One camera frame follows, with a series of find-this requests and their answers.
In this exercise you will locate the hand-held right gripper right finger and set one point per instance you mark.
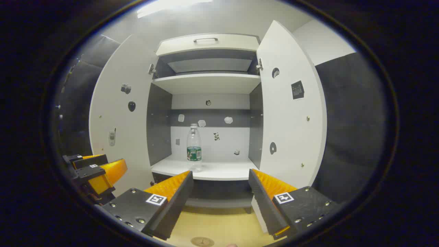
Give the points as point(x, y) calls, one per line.
point(265, 202)

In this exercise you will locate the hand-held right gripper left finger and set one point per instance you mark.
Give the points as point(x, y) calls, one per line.
point(175, 202)

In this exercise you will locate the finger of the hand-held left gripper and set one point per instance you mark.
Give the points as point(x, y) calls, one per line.
point(109, 171)
point(92, 161)

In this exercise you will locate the round brown coaster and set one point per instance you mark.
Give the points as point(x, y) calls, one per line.
point(202, 242)

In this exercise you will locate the clear plastic bottle green label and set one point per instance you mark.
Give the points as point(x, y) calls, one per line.
point(194, 144)

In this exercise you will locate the white cabinet door black cat sticker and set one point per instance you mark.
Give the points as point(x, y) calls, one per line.
point(291, 137)

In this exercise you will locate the white cabinet shelf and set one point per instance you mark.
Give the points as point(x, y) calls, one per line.
point(205, 82)

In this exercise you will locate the black backdrop cloth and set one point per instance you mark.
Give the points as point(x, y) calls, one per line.
point(349, 120)

